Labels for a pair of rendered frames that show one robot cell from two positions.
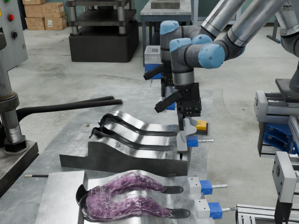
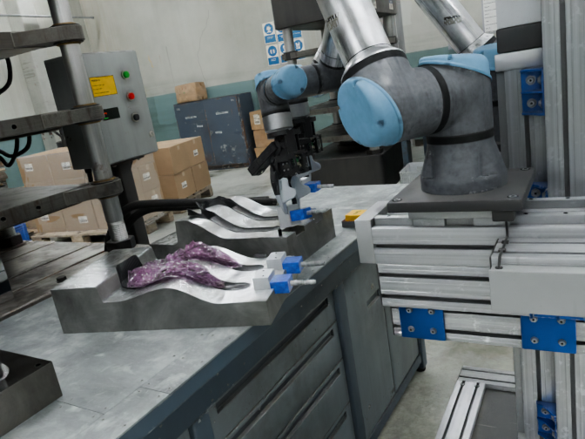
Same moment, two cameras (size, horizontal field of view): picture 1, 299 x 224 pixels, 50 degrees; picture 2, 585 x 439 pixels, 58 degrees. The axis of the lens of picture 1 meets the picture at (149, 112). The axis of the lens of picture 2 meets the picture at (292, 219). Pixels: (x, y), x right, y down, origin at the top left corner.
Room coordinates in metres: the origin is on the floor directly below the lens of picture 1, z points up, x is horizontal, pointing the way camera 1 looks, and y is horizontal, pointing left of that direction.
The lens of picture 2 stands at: (-0.25, -0.61, 1.28)
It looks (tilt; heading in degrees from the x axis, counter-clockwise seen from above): 15 degrees down; 21
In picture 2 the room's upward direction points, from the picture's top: 10 degrees counter-clockwise
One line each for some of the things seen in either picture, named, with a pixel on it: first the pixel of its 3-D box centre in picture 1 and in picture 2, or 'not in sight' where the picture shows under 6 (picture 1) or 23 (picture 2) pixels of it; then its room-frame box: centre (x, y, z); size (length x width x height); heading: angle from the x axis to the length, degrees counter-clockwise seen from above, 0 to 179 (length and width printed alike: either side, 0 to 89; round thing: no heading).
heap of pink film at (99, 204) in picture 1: (127, 194); (179, 264); (0.77, 0.07, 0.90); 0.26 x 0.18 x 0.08; 95
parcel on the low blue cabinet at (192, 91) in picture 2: not in sight; (191, 91); (7.54, 3.70, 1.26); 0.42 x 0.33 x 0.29; 84
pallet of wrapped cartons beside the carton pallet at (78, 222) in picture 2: not in sight; (95, 191); (4.11, 3.12, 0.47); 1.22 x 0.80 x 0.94; 88
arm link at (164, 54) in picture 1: (169, 53); (297, 111); (1.33, -0.09, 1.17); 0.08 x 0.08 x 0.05
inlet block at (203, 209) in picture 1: (216, 210); (285, 283); (0.74, -0.20, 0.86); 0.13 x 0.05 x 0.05; 95
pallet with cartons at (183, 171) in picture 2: not in sight; (149, 178); (5.12, 3.16, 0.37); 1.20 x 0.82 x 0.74; 92
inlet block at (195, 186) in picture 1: (208, 187); (297, 264); (0.85, -0.19, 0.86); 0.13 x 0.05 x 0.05; 95
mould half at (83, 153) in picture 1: (129, 140); (238, 228); (1.13, 0.08, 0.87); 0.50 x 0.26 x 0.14; 78
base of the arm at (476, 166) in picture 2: not in sight; (460, 157); (0.75, -0.58, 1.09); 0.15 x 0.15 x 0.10
